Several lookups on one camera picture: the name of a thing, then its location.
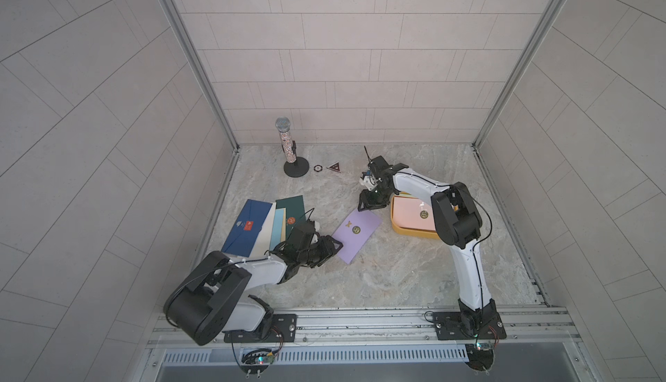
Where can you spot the pink envelope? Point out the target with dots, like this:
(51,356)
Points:
(412,213)

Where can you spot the yellow plastic storage box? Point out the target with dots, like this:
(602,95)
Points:
(411,232)

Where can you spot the dark green envelope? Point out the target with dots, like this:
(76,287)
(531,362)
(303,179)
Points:
(294,211)

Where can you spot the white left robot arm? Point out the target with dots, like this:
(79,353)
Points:
(213,300)

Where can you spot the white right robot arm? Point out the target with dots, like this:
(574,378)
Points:
(457,223)

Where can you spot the green circuit board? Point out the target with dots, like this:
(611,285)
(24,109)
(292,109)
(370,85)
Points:
(480,356)
(257,361)

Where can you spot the right green circuit board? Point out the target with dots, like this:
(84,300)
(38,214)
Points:
(480,356)

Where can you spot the navy blue envelope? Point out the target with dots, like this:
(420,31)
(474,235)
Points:
(246,228)

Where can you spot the beige tan envelope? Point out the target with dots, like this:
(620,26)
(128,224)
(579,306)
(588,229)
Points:
(283,229)

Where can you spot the lavender purple envelope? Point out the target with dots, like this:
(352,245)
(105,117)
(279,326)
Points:
(354,232)

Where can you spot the light blue envelope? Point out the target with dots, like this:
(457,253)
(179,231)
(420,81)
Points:
(276,230)

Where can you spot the rhinestone microphone on black stand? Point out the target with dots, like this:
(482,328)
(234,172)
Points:
(294,166)

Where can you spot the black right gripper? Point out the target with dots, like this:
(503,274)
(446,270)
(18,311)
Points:
(367,199)

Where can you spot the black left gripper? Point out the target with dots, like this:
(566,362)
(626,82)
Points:
(325,249)

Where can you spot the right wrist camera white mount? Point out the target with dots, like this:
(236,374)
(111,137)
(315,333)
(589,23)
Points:
(368,181)

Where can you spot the left green circuit board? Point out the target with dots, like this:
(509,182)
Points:
(257,361)

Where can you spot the cream white envelope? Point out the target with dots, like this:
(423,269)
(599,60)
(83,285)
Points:
(263,241)

